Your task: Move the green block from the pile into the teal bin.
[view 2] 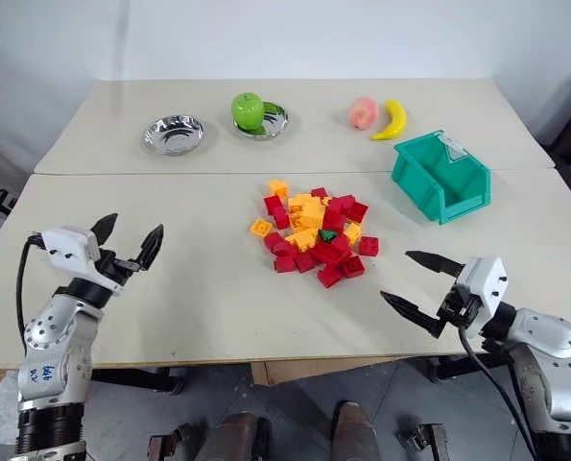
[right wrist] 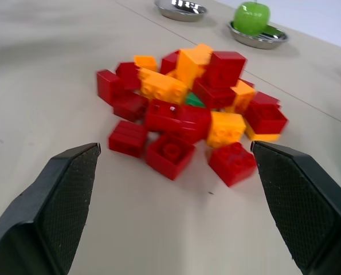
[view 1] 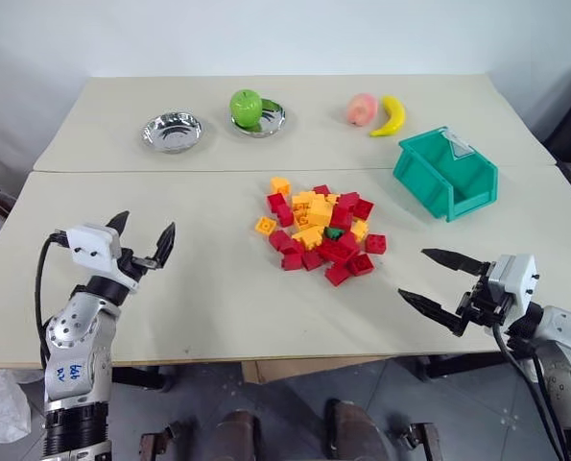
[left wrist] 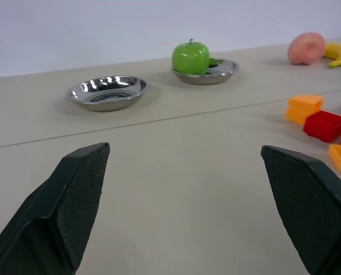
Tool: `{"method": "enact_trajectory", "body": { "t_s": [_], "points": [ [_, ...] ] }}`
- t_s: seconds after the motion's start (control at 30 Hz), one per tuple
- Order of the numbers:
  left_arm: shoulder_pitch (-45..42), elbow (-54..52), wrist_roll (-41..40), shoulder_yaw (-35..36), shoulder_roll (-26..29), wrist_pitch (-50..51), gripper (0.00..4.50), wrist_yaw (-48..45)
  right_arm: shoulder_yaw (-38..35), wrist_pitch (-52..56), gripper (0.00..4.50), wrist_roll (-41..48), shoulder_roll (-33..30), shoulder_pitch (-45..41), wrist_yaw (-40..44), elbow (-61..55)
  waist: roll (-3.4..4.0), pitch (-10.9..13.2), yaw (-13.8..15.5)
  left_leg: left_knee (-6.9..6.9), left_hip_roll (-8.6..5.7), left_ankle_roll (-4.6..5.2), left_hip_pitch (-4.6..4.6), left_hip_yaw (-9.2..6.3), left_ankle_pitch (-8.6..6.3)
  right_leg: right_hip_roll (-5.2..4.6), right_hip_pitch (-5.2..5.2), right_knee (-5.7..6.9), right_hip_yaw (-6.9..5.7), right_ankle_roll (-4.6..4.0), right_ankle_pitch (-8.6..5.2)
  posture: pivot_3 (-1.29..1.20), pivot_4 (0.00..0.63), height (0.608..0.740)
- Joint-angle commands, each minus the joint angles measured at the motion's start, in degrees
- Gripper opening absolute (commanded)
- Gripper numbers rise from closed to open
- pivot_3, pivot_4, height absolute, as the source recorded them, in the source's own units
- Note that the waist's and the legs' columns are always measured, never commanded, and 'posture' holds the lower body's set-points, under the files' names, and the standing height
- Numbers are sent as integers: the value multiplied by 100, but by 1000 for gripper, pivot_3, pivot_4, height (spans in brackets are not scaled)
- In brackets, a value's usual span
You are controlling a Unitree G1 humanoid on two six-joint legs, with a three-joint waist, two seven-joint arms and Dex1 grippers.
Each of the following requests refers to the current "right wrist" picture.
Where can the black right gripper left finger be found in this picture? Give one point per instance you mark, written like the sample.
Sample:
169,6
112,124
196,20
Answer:
44,217

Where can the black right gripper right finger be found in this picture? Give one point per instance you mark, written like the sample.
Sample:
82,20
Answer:
302,206

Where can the green toy block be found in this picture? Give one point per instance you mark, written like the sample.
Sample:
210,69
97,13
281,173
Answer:
194,101

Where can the large red toy block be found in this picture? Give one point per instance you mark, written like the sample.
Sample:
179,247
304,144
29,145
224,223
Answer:
226,68

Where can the steel bowl holding apple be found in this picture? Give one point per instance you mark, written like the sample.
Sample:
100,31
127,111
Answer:
259,41

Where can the long orange toy block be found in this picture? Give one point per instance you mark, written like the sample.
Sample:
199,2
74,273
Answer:
161,87

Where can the tall orange toy block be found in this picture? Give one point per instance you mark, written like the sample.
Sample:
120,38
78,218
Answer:
190,64

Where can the small orange toy block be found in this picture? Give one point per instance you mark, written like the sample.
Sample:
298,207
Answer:
146,62

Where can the green apple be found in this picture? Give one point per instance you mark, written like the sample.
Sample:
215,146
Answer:
251,17

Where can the empty steel bowl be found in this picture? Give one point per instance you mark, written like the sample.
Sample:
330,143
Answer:
181,11

